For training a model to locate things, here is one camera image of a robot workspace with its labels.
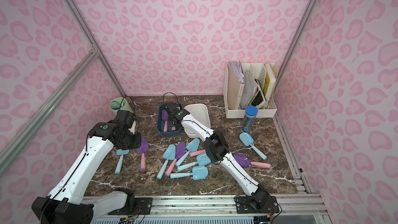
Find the blue shovel far right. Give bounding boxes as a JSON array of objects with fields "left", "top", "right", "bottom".
[{"left": 239, "top": 132, "right": 267, "bottom": 160}]

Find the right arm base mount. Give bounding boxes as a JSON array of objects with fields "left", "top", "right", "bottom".
[{"left": 234, "top": 195, "right": 280, "bottom": 215}]

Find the blue square shovel front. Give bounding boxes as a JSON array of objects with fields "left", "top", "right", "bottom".
[{"left": 170, "top": 166, "right": 208, "bottom": 180}]

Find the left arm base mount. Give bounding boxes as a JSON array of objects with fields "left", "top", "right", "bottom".
[{"left": 108, "top": 188, "right": 153, "bottom": 216}]

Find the blue round shovel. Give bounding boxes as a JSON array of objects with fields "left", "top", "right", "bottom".
[{"left": 177, "top": 153, "right": 211, "bottom": 172}]

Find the dark teal storage box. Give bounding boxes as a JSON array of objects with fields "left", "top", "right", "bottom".
[{"left": 157, "top": 103, "right": 183, "bottom": 136}]

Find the white storage box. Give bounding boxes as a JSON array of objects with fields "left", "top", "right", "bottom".
[{"left": 184, "top": 103, "right": 211, "bottom": 128}]

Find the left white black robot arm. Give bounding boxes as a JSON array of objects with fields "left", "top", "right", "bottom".
[{"left": 32, "top": 110, "right": 142, "bottom": 224}]

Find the blue lid pencil tube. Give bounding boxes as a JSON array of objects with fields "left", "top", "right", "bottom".
[{"left": 241, "top": 106, "right": 258, "bottom": 133}]

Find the green pen holder cup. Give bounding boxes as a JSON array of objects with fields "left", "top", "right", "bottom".
[{"left": 109, "top": 97, "right": 134, "bottom": 115}]

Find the white desk file organizer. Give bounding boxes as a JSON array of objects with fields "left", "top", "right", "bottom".
[{"left": 223, "top": 61, "right": 278, "bottom": 118}]

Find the blue pointed shovel left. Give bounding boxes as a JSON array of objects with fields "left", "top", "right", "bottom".
[{"left": 157, "top": 144, "right": 176, "bottom": 180}]

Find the aluminium front rail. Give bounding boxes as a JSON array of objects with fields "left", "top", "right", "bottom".
[{"left": 84, "top": 194, "right": 330, "bottom": 224}]

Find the purple square shovel pink handle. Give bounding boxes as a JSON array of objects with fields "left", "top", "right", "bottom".
[{"left": 161, "top": 110, "right": 169, "bottom": 132}]

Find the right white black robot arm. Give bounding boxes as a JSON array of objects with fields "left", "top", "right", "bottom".
[{"left": 165, "top": 103, "right": 271, "bottom": 209}]

